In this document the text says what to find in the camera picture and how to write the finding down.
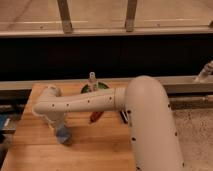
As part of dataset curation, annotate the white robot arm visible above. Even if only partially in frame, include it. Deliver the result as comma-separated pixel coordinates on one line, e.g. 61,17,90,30
33,76,184,171

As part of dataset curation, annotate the green ceramic bowl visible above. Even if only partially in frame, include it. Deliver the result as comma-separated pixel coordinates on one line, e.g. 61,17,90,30
81,82,109,94

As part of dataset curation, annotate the clear glass bottle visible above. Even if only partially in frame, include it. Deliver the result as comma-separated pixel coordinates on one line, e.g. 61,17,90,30
88,72,98,91

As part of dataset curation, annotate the red brown spatula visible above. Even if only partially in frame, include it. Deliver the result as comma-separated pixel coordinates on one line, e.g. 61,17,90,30
90,112,103,123

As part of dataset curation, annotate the black striped eraser block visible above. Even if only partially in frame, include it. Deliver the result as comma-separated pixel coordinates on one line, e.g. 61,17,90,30
120,111,128,124

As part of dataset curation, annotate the left wooden post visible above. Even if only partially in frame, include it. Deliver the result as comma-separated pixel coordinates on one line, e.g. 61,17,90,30
57,0,72,34

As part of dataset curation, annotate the wooden post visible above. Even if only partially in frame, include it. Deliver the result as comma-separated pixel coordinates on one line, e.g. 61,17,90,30
57,0,72,34
125,0,137,32

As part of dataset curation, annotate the right wooden post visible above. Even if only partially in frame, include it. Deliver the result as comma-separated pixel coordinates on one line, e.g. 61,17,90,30
125,0,137,32

